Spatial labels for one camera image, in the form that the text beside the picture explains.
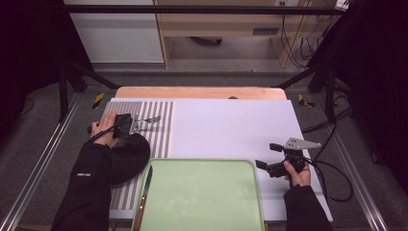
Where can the white cabinet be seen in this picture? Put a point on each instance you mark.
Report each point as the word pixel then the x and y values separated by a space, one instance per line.
pixel 118 38

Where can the green tray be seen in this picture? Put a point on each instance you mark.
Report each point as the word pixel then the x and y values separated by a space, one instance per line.
pixel 205 195

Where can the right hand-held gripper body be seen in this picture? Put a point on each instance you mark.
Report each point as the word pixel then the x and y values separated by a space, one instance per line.
pixel 295 157

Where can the black round plate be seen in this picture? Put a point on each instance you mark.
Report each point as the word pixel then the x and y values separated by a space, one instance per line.
pixel 131 160

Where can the person's left hand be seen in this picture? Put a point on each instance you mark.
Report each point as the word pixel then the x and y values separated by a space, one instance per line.
pixel 102 131

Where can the black curtain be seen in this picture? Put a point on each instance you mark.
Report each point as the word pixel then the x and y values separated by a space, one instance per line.
pixel 378 64
pixel 29 48

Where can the aluminium floor rail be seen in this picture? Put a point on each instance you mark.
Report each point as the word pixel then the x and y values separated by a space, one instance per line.
pixel 359 179
pixel 35 179

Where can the white power strip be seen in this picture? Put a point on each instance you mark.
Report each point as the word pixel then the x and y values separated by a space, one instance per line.
pixel 342 5

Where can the striped placemat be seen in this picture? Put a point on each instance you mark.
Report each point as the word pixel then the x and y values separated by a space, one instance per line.
pixel 160 138

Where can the person's right hand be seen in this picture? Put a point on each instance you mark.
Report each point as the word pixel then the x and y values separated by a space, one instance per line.
pixel 298 178

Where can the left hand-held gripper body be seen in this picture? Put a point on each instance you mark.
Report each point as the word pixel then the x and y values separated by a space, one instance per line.
pixel 123 126

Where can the black metal stand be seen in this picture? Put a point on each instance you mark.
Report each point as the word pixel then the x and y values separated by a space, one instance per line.
pixel 330 96
pixel 63 96

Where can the wooden desk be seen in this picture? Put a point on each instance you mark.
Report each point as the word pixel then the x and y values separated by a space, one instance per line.
pixel 224 22

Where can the black horizontal frame bar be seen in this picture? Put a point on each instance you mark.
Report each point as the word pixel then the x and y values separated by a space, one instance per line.
pixel 192 9

